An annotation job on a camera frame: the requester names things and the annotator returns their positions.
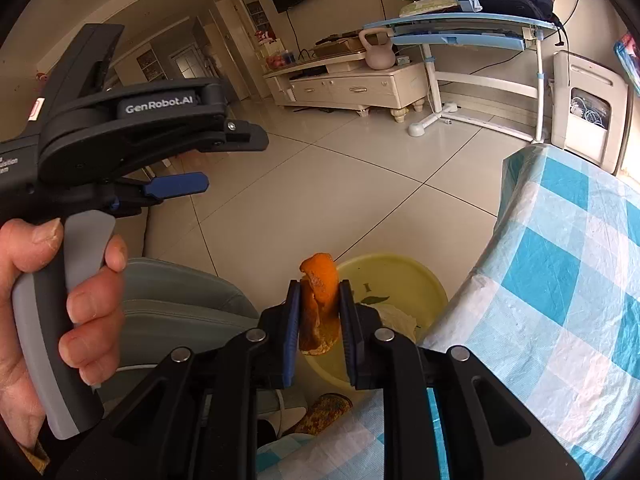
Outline short torn orange peel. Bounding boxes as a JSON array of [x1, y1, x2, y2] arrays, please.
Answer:
[[298, 253, 342, 356]]

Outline brown patterned slipper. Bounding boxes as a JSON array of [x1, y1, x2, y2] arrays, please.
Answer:
[[290, 394, 353, 438]]

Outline person's left forearm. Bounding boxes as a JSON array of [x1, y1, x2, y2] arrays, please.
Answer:
[[15, 435, 53, 478]]

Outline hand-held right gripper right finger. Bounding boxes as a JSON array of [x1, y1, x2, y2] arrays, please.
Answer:
[[337, 280, 583, 480]]

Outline colourful hanging bag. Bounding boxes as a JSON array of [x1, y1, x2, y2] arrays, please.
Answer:
[[614, 31, 640, 98]]

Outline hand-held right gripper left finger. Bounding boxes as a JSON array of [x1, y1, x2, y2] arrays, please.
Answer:
[[55, 280, 302, 480]]

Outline pink kettlebell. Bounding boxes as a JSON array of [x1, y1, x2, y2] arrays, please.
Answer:
[[358, 27, 396, 71]]

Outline brown box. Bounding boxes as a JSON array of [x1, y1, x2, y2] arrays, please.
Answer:
[[312, 40, 365, 59]]

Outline dark green stem scrap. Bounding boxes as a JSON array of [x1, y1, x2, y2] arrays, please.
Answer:
[[360, 282, 393, 307]]

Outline person's left hand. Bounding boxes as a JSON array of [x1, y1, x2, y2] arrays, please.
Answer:
[[0, 217, 127, 453]]

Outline glass door cabinet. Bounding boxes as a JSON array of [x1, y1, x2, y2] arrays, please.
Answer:
[[136, 44, 168, 82]]

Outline green printed sheet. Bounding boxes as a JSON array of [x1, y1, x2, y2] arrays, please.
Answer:
[[399, 0, 460, 17]]

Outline yellow plastic basin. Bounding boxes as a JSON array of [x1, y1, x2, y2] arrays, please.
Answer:
[[300, 254, 449, 390]]

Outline white air purifier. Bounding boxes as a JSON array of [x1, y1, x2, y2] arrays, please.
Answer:
[[550, 50, 629, 176]]

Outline grey padded chair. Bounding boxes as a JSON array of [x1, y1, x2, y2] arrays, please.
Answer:
[[97, 257, 308, 411]]

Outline cream television cabinet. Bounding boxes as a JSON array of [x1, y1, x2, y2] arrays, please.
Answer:
[[263, 55, 430, 123]]

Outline blue white study desk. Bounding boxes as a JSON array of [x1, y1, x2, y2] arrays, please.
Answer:
[[362, 12, 563, 143]]

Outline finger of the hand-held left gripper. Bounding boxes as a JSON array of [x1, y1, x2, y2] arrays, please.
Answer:
[[107, 172, 209, 217], [220, 119, 269, 153]]

